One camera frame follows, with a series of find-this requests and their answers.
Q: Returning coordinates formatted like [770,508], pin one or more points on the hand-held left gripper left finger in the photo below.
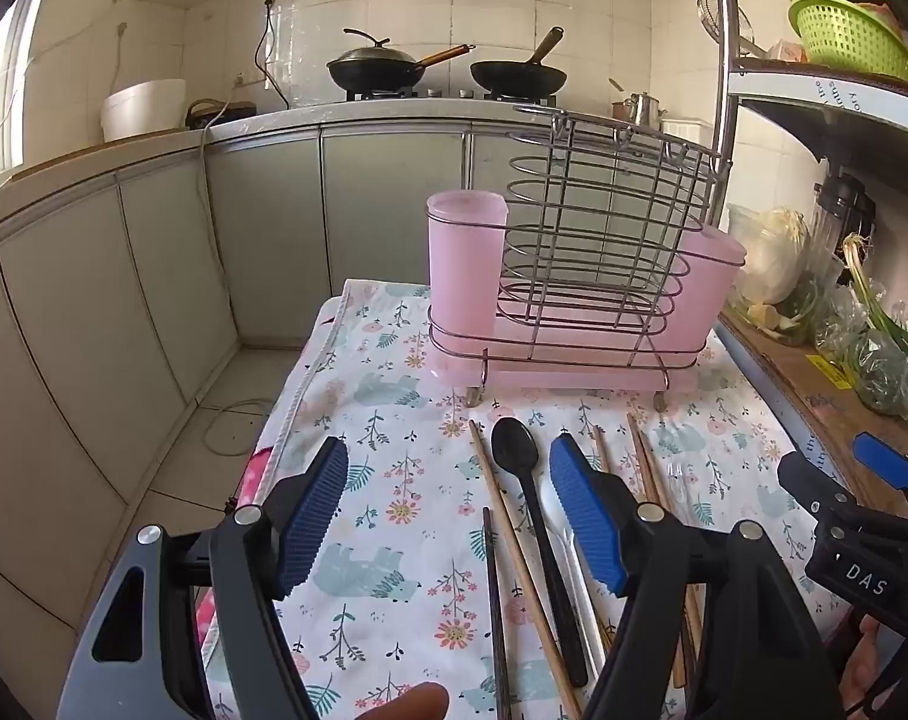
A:
[311,517]

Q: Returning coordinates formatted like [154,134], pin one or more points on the brown wooden chopstick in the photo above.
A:
[602,450]
[641,450]
[653,465]

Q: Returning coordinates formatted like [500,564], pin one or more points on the pink printed cloth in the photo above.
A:
[255,472]

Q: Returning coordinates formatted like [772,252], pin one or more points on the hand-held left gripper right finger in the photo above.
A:
[585,517]

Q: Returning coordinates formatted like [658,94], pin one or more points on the grey kitchen base cabinet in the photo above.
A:
[274,202]

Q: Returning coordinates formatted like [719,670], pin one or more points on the small white carton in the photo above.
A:
[785,51]

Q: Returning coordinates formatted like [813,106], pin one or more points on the white lidded container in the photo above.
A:
[686,132]

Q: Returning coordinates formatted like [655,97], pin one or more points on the green onions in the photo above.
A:
[874,285]

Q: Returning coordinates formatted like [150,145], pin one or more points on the dark wok lid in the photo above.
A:
[375,54]

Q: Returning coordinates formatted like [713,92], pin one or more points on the black plastic spoon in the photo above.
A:
[514,442]

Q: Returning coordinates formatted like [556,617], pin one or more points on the white bucket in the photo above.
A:
[143,112]

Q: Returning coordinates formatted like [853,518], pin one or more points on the pink plastic drip tray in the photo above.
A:
[559,375]

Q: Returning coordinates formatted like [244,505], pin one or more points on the green plastic basket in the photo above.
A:
[851,41]

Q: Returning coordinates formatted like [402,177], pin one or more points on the metal storage shelf frame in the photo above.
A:
[726,52]

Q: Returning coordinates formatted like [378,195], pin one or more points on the floral printed tablecloth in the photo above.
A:
[394,405]

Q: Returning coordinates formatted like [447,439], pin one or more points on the person's left hand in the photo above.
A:
[409,705]

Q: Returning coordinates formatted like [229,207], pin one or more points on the napa cabbage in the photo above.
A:
[776,255]

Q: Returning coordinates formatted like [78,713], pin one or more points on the plastic bag of greens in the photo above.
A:
[874,360]

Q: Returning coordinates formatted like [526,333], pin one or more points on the stainless steel kettle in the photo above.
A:
[644,111]

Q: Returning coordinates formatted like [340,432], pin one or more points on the translucent white plastic spoon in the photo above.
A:
[585,630]

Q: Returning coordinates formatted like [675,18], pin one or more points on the black chopstick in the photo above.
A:
[493,592]

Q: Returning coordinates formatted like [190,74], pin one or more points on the pink plastic utensil cup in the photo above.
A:
[713,292]
[461,262]

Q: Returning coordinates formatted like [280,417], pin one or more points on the person's right hand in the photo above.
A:
[859,667]

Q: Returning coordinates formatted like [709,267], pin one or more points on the window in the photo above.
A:
[4,90]

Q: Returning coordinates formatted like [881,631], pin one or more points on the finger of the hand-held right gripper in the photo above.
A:
[881,459]
[802,476]

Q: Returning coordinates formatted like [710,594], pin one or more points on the gas stove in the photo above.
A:
[439,94]

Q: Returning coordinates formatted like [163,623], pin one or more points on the long light wooden chopstick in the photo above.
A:
[499,495]

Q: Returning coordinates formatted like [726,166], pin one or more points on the cardboard box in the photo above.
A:
[799,390]

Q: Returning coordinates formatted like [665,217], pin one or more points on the clear plastic utensil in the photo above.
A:
[680,484]

